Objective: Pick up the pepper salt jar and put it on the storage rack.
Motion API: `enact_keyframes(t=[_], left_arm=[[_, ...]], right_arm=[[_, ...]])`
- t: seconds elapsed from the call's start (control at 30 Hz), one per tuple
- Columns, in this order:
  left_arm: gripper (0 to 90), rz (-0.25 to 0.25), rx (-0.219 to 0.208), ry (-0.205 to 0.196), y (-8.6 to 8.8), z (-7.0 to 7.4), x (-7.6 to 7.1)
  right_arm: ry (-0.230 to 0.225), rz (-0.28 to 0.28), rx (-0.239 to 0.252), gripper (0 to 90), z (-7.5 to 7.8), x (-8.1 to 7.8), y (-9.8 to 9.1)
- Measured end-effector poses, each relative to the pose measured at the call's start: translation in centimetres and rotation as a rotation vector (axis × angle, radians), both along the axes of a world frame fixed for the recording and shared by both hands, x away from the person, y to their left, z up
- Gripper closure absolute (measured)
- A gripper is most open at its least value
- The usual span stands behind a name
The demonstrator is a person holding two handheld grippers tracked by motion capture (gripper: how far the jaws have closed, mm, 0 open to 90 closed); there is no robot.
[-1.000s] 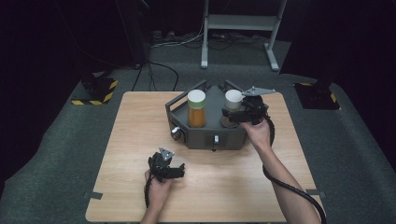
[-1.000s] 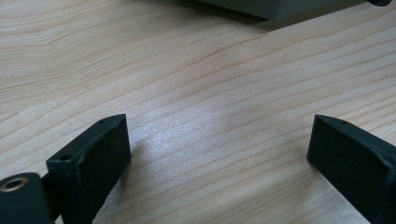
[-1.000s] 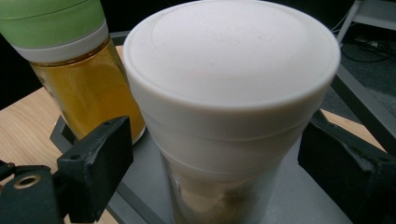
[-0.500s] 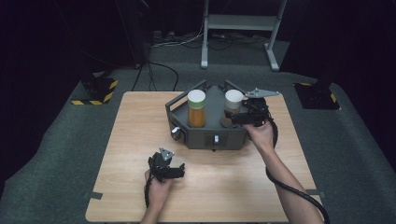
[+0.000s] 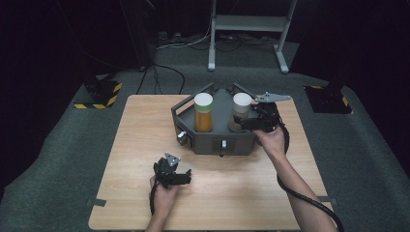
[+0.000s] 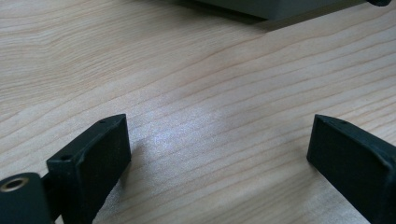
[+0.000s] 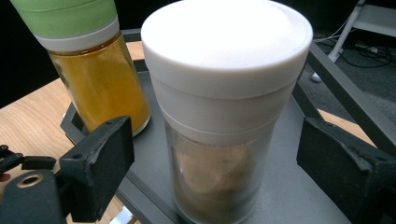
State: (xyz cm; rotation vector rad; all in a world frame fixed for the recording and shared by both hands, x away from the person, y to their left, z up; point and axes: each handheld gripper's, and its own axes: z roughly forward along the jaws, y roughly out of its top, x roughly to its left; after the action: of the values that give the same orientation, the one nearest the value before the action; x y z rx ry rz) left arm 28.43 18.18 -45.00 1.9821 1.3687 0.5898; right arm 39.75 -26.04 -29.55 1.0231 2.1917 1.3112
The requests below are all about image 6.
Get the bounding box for black round object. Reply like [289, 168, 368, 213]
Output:
[366, 0, 392, 7]

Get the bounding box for grey box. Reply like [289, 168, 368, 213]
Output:
[192, 0, 368, 21]

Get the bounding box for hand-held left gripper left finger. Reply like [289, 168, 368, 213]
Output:
[46, 113, 133, 224]

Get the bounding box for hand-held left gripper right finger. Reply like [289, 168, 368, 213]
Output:
[306, 114, 396, 224]

